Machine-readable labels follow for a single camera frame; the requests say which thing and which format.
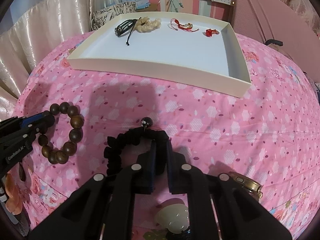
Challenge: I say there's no brown wooden bead bracelet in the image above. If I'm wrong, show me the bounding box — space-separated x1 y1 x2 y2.
37 101 85 165

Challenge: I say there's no pale jade pendant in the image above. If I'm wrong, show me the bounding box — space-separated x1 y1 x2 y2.
155 204 189 234

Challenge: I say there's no black scrunchie with charm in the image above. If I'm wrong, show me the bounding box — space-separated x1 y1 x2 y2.
104 117 170 179

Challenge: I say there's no beige fabric flower scrunchie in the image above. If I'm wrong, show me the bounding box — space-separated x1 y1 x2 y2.
134 17 161 33

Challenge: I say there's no red string bracelet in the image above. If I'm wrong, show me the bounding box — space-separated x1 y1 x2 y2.
170 18 200 33

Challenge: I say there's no pink floral bedsheet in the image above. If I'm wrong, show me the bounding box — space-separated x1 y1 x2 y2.
14 35 319 239

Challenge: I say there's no cream satin curtain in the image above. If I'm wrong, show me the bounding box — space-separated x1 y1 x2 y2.
1 0 111 120

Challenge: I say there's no black white patterned tote bag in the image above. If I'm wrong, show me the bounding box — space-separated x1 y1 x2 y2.
91 2 136 30

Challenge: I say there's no white shallow tray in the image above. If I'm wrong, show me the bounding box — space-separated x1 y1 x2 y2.
68 11 251 98

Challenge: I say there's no small red knot charm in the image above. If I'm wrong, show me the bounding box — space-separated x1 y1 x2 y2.
204 29 220 37

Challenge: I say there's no pink headboard cushion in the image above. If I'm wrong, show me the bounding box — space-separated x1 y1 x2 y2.
232 0 319 82

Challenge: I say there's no white strap wristwatch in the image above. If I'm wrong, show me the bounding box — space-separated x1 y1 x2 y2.
228 172 263 202

